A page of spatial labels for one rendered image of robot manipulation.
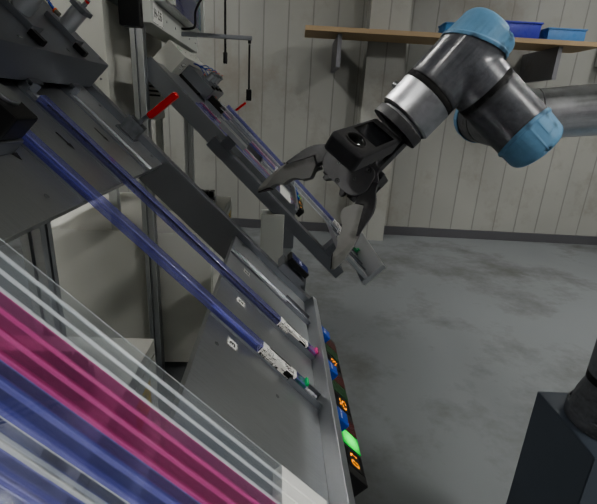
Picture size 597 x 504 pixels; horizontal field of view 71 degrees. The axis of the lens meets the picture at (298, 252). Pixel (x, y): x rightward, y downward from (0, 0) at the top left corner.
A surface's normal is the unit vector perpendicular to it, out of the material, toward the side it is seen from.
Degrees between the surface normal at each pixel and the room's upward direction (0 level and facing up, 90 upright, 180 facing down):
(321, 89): 90
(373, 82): 90
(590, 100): 65
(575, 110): 86
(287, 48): 90
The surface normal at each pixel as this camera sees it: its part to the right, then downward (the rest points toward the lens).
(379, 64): 0.00, 0.33
